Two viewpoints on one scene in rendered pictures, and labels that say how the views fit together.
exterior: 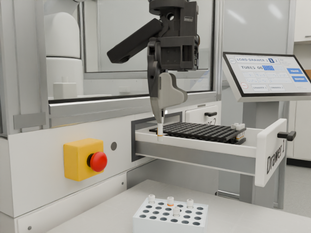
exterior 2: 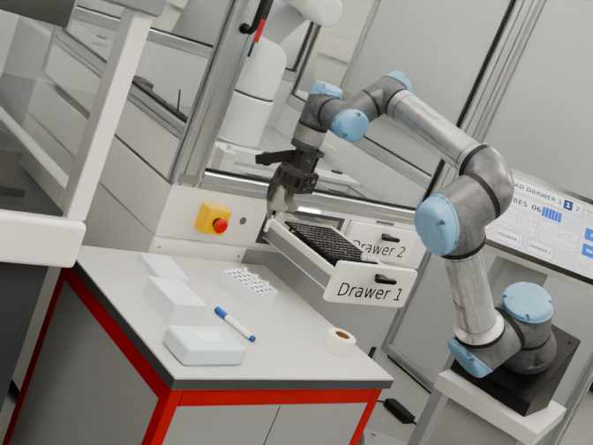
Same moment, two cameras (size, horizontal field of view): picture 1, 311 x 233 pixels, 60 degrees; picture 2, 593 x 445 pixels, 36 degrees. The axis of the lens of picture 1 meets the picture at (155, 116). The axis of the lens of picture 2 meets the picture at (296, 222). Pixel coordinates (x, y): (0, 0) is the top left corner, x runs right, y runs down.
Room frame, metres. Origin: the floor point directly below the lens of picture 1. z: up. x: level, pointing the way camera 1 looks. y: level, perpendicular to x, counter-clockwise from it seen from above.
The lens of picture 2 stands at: (-1.61, -0.62, 1.55)
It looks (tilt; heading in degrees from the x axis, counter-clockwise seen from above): 15 degrees down; 14
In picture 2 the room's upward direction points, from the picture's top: 22 degrees clockwise
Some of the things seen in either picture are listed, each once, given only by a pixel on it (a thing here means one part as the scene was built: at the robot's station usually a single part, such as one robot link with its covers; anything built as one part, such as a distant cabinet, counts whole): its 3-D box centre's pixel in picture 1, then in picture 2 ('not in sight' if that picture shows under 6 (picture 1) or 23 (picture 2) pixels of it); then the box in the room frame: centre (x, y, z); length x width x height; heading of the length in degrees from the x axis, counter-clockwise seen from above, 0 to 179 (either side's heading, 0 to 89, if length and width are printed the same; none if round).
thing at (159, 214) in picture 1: (172, 220); (248, 286); (0.47, -0.03, 0.78); 0.12 x 0.08 x 0.04; 75
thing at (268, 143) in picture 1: (273, 147); (371, 284); (0.65, -0.29, 0.87); 0.29 x 0.02 x 0.11; 147
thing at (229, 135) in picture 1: (233, 133); (352, 259); (0.70, -0.21, 0.90); 0.18 x 0.02 x 0.01; 147
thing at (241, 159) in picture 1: (195, 140); (324, 252); (0.76, -0.12, 0.86); 0.40 x 0.26 x 0.06; 57
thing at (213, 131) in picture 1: (198, 139); (326, 252); (0.76, -0.12, 0.87); 0.22 x 0.18 x 0.06; 57
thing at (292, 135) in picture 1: (286, 135); (382, 278); (0.63, -0.31, 0.91); 0.07 x 0.04 x 0.01; 147
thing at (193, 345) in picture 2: not in sight; (204, 344); (0.04, -0.11, 0.78); 0.15 x 0.10 x 0.04; 149
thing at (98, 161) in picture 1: (96, 161); (219, 225); (0.52, 0.12, 0.88); 0.04 x 0.03 x 0.04; 147
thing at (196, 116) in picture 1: (203, 121); (379, 243); (1.09, -0.20, 0.87); 0.29 x 0.02 x 0.11; 147
